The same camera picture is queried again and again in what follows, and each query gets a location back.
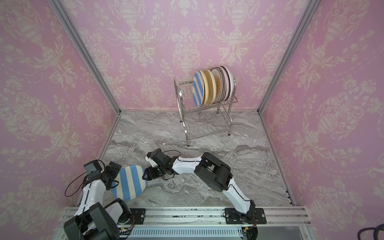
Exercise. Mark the pink plate with bear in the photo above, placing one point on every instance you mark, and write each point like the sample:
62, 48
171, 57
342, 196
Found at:
228, 85

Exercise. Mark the beige plain plate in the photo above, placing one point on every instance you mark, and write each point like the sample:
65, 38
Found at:
212, 87

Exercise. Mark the aluminium corner post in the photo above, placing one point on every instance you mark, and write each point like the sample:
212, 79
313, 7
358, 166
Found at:
296, 37
75, 36

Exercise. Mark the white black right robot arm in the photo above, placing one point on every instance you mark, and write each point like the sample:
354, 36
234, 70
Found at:
212, 171

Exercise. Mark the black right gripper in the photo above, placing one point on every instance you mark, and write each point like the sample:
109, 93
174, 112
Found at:
151, 173

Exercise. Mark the silver metal dish rack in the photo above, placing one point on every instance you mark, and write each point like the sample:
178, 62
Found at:
202, 121

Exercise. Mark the yellow plate with bear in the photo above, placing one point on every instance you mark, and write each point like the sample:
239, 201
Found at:
206, 87

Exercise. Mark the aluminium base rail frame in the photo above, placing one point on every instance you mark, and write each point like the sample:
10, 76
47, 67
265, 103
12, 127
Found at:
208, 223

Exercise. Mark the red rimmed white plate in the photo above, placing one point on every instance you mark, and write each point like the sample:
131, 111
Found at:
218, 83

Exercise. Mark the orange sunburst patterned plate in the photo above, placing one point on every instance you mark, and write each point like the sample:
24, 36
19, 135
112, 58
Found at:
224, 85

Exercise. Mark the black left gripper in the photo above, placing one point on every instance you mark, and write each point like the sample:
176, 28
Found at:
113, 172

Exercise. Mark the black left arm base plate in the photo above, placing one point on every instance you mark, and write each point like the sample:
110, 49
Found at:
134, 216

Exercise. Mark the aluminium corner post right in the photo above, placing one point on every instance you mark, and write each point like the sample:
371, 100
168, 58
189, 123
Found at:
296, 37

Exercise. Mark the blue striped plate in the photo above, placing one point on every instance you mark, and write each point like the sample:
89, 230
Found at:
131, 184
198, 88

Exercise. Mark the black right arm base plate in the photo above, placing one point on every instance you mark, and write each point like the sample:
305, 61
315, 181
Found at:
233, 217

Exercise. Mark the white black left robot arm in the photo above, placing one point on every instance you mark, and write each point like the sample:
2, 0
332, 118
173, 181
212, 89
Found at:
92, 221

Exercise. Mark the aluminium corner post left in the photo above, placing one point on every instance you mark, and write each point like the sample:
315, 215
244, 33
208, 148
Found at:
75, 36

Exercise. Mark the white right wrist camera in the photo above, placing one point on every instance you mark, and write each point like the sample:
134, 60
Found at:
151, 161

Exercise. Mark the white floral plate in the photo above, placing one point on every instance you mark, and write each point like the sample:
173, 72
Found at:
232, 82

